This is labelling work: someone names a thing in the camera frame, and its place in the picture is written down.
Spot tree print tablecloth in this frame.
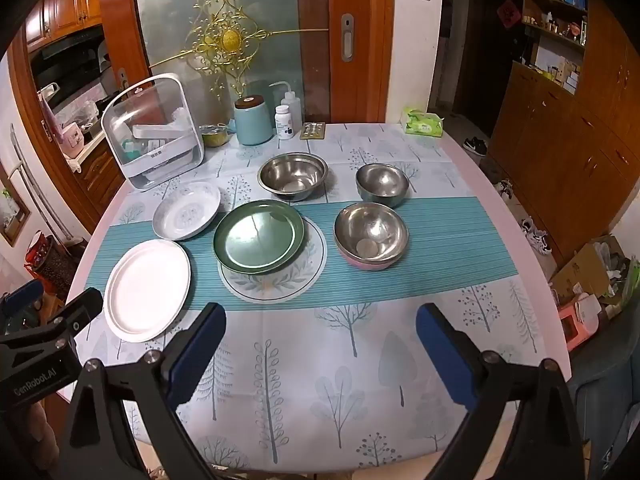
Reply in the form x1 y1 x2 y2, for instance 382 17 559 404
67 122 573 473

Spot grey patterned plate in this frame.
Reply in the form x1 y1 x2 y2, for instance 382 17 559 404
152 180 222 241

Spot red bag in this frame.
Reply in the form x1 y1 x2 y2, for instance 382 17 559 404
24 230 58 281

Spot round floral plate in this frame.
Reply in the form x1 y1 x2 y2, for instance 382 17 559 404
218 220 328 304

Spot grey chair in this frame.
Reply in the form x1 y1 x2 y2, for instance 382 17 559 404
567 305 640 480

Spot white pill bottle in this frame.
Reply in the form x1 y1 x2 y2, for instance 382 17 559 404
274 105 294 141

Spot white squeeze bottle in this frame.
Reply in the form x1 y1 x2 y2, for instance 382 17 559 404
269 81 303 131

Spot pink rice cooker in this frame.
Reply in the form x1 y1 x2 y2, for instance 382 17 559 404
59 121 85 158

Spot green tissue pack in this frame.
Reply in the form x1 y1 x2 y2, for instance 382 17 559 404
399 106 446 138

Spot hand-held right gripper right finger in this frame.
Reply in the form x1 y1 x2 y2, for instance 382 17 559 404
415 302 587 480

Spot red wall decoration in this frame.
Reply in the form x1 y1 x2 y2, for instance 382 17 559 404
496 0 522 28

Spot wooden shelf cabinet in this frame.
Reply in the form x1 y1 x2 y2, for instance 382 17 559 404
487 0 640 281

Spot yellow tin can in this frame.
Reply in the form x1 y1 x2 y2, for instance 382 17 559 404
200 124 232 148

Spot small steel bowl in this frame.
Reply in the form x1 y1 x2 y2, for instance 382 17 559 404
355 162 411 208

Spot white clear storage box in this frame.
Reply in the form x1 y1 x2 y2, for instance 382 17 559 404
101 73 206 193

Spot pink-based steel bowl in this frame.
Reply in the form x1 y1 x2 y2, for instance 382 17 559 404
333 201 410 272

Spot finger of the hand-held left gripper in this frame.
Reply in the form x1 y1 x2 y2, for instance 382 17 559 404
47 287 104 347
0 280 46 313

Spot wooden kitchen cabinets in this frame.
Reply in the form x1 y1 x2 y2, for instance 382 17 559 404
22 0 103 53

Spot metal door handle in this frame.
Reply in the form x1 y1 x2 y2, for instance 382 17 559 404
341 12 355 62

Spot teal striped table runner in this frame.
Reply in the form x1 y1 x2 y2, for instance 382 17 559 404
80 195 521 312

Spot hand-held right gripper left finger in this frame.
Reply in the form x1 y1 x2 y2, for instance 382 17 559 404
59 302 227 480

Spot pink box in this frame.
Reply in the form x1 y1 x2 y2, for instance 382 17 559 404
556 294 603 353

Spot cardboard box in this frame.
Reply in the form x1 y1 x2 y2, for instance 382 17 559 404
549 235 636 311

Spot white rimmed green bowl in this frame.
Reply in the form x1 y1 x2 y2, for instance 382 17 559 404
103 239 192 344

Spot teal canister with brown lid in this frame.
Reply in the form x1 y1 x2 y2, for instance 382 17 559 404
234 95 275 147

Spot green plate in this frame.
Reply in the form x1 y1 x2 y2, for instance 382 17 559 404
212 199 306 276

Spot gold door ornament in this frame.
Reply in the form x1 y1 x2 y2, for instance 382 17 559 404
149 0 332 98

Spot large steel bowl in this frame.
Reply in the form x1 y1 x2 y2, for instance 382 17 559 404
257 152 329 202

